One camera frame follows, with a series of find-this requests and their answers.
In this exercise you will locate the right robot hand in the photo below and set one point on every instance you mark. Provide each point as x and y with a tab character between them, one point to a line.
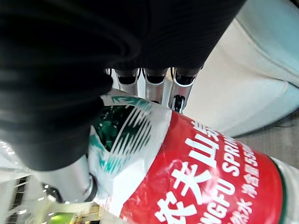
70	46

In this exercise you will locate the red label plastic water bottle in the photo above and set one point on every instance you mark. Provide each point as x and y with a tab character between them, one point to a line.
177	163

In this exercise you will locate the green object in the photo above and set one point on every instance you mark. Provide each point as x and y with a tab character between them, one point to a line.
61	215

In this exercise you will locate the white sofa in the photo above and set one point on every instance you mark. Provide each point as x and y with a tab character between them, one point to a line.
245	77

